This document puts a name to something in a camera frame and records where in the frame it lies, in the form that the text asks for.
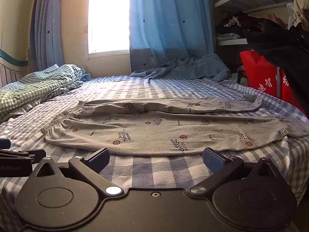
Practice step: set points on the beige garment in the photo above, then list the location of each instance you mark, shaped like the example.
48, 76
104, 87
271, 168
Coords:
301, 4

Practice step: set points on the white shelf unit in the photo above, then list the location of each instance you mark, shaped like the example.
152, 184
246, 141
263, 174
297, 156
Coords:
241, 2

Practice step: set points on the blue checked bed sheet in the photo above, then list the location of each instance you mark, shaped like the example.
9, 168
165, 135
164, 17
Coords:
144, 87

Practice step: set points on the red shopping bag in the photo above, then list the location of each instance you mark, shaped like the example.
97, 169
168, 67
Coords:
260, 77

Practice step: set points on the pile of dark clothes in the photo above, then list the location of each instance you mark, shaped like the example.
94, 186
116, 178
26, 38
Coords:
231, 26

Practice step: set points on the blue star curtain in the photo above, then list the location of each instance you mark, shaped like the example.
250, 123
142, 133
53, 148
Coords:
169, 17

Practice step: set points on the grey printed pants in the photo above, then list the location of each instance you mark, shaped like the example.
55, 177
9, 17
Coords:
154, 130

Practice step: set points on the grey-blue star curtain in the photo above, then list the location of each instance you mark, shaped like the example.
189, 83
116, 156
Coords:
48, 17

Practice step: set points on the green checked quilt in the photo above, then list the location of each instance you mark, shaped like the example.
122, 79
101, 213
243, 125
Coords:
36, 82

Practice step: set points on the blue-grey cloth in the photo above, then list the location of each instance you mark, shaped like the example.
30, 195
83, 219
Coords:
193, 65

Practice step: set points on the small crumpled cloth pile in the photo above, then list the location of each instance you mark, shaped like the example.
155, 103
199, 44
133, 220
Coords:
242, 77

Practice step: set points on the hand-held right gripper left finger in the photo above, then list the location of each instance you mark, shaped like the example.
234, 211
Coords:
100, 158

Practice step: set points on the striped headboard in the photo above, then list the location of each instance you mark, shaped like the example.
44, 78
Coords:
9, 75

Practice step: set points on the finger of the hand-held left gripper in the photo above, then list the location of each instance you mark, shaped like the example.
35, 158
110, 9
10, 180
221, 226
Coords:
36, 155
4, 143

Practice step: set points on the bright window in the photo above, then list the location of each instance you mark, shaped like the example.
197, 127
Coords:
108, 17

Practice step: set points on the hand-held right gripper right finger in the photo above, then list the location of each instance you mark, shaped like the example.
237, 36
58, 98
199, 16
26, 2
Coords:
213, 160

